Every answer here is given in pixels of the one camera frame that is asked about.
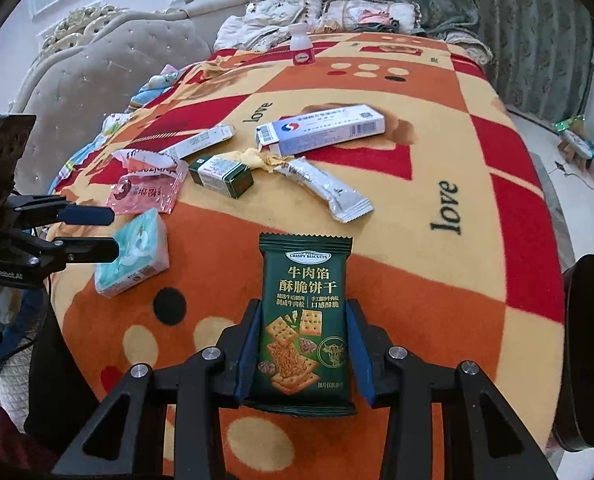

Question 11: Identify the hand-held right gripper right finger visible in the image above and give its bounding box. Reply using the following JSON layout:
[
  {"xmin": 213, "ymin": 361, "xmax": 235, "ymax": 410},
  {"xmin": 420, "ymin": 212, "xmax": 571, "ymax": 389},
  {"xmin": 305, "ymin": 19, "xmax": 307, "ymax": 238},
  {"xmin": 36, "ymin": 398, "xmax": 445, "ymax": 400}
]
[{"xmin": 344, "ymin": 297, "xmax": 560, "ymax": 480}]

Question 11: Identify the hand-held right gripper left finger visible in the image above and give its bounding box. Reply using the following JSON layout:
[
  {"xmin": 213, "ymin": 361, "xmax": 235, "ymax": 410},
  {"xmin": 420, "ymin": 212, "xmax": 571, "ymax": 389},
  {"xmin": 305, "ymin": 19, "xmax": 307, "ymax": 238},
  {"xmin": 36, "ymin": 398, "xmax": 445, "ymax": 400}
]
[{"xmin": 52, "ymin": 300, "xmax": 265, "ymax": 480}]

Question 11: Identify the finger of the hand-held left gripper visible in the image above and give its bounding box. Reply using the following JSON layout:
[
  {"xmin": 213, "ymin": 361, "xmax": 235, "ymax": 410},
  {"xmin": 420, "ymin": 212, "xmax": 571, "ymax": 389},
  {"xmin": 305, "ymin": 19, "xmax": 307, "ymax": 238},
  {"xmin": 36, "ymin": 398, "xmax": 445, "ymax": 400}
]
[
  {"xmin": 22, "ymin": 237, "xmax": 122, "ymax": 268},
  {"xmin": 4, "ymin": 194, "xmax": 115, "ymax": 227}
]

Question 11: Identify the teal tissue pack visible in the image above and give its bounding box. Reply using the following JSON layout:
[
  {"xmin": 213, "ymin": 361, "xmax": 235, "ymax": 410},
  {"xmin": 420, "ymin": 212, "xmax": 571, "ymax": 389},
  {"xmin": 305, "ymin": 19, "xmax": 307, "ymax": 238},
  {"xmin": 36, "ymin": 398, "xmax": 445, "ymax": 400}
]
[{"xmin": 94, "ymin": 208, "xmax": 170, "ymax": 298}]

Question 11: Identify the pink snack wrapper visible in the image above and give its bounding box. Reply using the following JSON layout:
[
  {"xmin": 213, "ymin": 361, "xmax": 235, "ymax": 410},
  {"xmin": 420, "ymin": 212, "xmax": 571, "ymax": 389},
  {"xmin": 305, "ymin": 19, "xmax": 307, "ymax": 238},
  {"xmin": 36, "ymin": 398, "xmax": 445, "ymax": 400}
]
[{"xmin": 108, "ymin": 150, "xmax": 190, "ymax": 216}]

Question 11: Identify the green biscuit packet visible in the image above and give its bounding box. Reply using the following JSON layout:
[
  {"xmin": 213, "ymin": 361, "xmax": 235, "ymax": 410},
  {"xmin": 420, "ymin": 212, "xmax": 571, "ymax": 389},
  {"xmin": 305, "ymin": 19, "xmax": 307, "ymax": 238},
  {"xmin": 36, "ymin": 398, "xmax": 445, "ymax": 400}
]
[{"xmin": 242, "ymin": 232, "xmax": 358, "ymax": 418}]

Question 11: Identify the small green box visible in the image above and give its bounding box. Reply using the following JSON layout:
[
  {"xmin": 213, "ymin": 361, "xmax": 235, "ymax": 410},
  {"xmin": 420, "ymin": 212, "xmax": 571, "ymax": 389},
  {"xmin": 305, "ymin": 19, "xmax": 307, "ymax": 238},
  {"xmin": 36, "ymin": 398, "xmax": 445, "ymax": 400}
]
[{"xmin": 188, "ymin": 156, "xmax": 255, "ymax": 200}]

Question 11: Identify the long white box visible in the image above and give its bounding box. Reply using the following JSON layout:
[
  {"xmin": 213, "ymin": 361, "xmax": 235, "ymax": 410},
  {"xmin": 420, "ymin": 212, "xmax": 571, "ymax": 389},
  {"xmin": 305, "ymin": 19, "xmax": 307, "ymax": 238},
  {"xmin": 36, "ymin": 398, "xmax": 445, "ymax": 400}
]
[{"xmin": 159, "ymin": 125, "xmax": 236, "ymax": 161}]

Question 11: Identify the white medicine box blue label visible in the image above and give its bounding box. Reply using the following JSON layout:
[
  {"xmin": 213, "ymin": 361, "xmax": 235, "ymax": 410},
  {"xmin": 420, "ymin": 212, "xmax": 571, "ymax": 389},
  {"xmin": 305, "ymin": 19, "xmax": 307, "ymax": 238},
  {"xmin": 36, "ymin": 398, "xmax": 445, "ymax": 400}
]
[{"xmin": 255, "ymin": 104, "xmax": 386, "ymax": 157}]

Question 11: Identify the black trash bin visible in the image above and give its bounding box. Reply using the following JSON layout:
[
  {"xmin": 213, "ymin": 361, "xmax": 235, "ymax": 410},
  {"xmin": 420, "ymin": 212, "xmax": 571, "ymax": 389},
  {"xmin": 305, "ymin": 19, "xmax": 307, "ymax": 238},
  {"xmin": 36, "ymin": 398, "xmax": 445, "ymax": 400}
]
[{"xmin": 552, "ymin": 254, "xmax": 594, "ymax": 453}]

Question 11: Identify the printed checkered blanket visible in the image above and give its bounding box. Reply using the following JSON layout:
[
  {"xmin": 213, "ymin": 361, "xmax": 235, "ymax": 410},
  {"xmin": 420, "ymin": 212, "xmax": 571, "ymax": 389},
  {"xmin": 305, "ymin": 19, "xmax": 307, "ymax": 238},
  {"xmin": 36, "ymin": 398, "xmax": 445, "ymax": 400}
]
[{"xmin": 47, "ymin": 32, "xmax": 568, "ymax": 480}]

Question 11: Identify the beige tufted sofa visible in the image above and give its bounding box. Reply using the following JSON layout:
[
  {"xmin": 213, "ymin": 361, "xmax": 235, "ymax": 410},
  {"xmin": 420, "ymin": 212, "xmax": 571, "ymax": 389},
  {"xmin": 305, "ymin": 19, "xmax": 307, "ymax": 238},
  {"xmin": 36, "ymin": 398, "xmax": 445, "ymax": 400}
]
[{"xmin": 14, "ymin": 0, "xmax": 248, "ymax": 196}]

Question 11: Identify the colourful baby cloth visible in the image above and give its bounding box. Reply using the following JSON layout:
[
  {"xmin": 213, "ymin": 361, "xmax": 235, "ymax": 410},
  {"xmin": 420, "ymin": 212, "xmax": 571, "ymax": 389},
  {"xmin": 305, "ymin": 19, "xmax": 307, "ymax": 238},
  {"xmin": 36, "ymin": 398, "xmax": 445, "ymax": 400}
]
[{"xmin": 127, "ymin": 62, "xmax": 182, "ymax": 111}]

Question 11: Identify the silver sachet wrapper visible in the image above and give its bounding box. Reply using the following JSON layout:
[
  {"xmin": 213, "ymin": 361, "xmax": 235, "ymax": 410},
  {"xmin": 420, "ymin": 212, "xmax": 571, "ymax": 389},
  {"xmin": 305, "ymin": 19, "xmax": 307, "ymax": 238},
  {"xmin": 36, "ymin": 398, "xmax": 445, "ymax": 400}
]
[{"xmin": 274, "ymin": 156, "xmax": 374, "ymax": 224}]

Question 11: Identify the yellow crumpled paper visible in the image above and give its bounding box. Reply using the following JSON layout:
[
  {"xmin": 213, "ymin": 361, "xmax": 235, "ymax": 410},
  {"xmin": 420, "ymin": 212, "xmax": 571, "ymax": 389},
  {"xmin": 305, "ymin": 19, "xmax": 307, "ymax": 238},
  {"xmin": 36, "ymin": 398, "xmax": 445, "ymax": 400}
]
[{"xmin": 227, "ymin": 149, "xmax": 298, "ymax": 175}]

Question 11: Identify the white crumpled cloth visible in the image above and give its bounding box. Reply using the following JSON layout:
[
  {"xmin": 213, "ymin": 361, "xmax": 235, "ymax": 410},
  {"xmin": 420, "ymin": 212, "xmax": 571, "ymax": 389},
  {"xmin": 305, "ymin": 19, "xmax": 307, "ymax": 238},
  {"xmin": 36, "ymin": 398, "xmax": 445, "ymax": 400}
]
[{"xmin": 214, "ymin": 15, "xmax": 298, "ymax": 53}]

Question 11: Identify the white bottle pink label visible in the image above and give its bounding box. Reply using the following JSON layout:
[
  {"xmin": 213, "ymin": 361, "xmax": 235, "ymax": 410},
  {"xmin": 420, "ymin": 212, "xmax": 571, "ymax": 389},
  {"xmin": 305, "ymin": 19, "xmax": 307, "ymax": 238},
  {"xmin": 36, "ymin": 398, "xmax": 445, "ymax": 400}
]
[{"xmin": 289, "ymin": 24, "xmax": 315, "ymax": 66}]

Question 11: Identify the embroidered beige pillow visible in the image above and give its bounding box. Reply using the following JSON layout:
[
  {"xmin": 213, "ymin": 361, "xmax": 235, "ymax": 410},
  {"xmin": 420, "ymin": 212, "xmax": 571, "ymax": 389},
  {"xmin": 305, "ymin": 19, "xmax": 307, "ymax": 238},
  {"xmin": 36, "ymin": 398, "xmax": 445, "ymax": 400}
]
[
  {"xmin": 322, "ymin": 0, "xmax": 422, "ymax": 36},
  {"xmin": 244, "ymin": 0, "xmax": 322, "ymax": 28}
]

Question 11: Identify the small round stool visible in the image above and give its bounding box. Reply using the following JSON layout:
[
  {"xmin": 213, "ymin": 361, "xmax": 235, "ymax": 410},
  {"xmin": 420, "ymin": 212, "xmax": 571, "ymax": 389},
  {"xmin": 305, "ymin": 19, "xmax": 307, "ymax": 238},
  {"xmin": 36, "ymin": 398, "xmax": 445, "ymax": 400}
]
[{"xmin": 559, "ymin": 130, "xmax": 594, "ymax": 161}]

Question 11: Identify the beige fringed cloth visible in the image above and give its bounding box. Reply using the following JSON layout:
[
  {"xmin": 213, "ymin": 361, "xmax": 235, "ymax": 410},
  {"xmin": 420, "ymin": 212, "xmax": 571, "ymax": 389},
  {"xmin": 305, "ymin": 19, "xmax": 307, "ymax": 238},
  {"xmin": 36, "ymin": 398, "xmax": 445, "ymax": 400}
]
[{"xmin": 447, "ymin": 35, "xmax": 494, "ymax": 66}]

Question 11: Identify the pile of pink clothes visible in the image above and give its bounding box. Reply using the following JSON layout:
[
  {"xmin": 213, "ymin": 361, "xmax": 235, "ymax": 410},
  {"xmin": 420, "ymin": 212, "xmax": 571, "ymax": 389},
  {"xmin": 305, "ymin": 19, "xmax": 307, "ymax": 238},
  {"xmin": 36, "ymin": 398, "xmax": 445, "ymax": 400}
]
[{"xmin": 357, "ymin": 10, "xmax": 400, "ymax": 31}]

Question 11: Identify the green patterned curtain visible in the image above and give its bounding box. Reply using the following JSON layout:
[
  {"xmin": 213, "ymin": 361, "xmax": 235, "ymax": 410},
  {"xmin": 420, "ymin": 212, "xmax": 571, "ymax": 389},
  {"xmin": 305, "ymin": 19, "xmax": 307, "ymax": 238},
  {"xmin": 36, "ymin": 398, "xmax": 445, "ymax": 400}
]
[{"xmin": 237, "ymin": 0, "xmax": 594, "ymax": 111}]

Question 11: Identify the blue cable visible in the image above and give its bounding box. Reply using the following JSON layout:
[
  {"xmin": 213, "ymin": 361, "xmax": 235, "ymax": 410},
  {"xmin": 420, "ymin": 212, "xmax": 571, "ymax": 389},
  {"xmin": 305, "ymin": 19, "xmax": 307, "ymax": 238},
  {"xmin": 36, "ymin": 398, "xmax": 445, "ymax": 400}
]
[{"xmin": 0, "ymin": 285, "xmax": 50, "ymax": 376}]

